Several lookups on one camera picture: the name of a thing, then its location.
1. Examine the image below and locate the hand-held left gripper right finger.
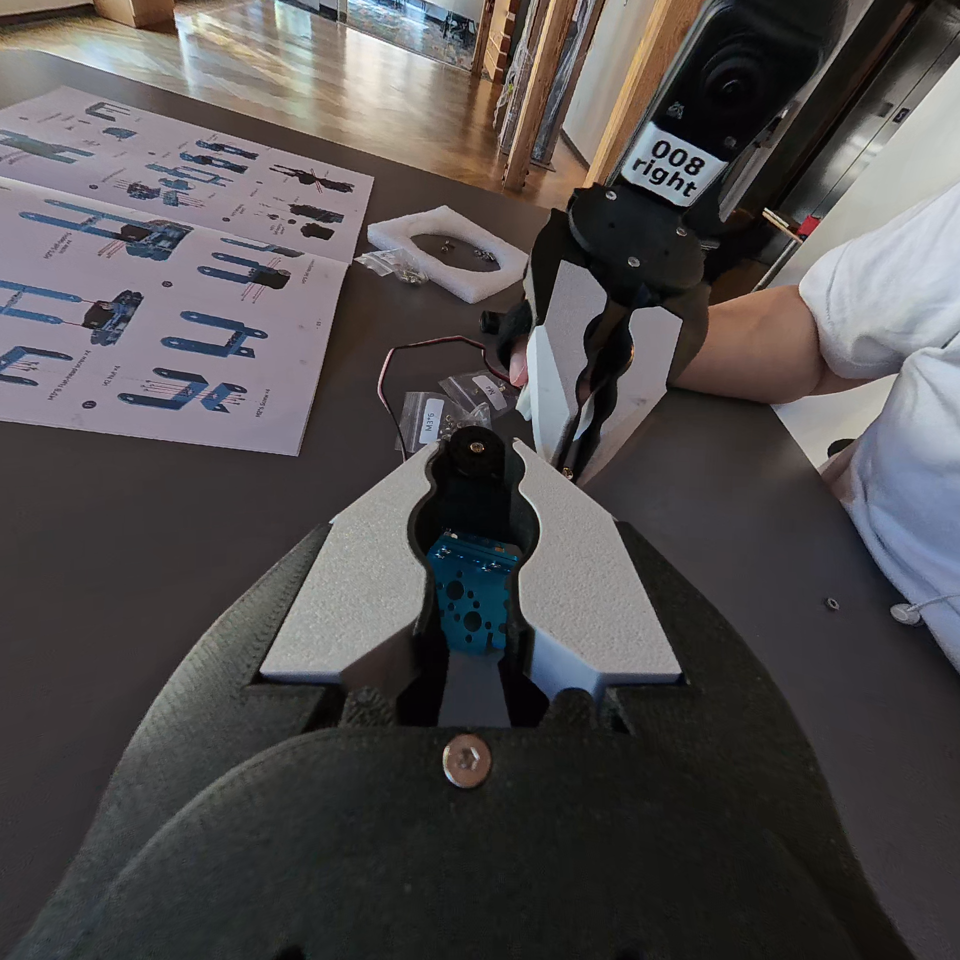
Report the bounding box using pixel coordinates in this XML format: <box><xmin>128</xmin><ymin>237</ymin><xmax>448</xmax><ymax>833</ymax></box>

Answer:
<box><xmin>512</xmin><ymin>438</ymin><xmax>685</xmax><ymax>697</ymax></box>

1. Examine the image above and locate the white square foam frame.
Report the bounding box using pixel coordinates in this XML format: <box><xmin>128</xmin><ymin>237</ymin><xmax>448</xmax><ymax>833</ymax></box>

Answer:
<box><xmin>366</xmin><ymin>204</ymin><xmax>530</xmax><ymax>305</ymax></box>

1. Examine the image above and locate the blue metal bracket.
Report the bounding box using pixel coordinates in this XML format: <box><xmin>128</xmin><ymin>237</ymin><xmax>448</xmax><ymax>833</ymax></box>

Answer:
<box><xmin>426</xmin><ymin>528</ymin><xmax>523</xmax><ymax>654</ymax></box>

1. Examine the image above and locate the white printed instruction manual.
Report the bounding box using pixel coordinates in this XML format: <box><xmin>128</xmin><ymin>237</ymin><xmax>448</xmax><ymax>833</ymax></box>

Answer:
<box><xmin>0</xmin><ymin>86</ymin><xmax>376</xmax><ymax>457</ymax></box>

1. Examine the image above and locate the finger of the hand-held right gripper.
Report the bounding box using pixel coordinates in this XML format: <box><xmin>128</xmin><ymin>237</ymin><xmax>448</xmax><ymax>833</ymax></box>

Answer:
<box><xmin>538</xmin><ymin>262</ymin><xmax>610</xmax><ymax>471</ymax></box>
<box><xmin>573</xmin><ymin>309</ymin><xmax>682</xmax><ymax>486</ymax></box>

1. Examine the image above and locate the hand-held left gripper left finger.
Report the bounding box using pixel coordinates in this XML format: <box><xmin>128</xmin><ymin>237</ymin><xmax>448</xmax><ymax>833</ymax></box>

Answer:
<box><xmin>259</xmin><ymin>441</ymin><xmax>451</xmax><ymax>687</ymax></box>

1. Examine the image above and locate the dark brown desk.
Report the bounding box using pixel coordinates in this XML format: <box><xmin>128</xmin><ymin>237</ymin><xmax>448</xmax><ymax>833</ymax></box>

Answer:
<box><xmin>0</xmin><ymin>48</ymin><xmax>960</xmax><ymax>960</ymax></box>

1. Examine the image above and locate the crumpled clear parts bag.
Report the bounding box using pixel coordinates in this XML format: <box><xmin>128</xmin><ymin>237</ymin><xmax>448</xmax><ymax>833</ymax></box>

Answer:
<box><xmin>438</xmin><ymin>372</ymin><xmax>513</xmax><ymax>418</ymax></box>

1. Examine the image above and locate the wooden support post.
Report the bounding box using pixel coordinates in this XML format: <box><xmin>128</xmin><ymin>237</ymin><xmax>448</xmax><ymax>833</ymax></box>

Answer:
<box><xmin>585</xmin><ymin>0</ymin><xmax>706</xmax><ymax>189</ymax></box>
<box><xmin>502</xmin><ymin>0</ymin><xmax>585</xmax><ymax>192</ymax></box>

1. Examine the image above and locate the tiny crumpled clear bag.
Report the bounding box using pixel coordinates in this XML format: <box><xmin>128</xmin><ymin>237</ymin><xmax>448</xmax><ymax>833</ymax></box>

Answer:
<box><xmin>354</xmin><ymin>249</ymin><xmax>430</xmax><ymax>286</ymax></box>

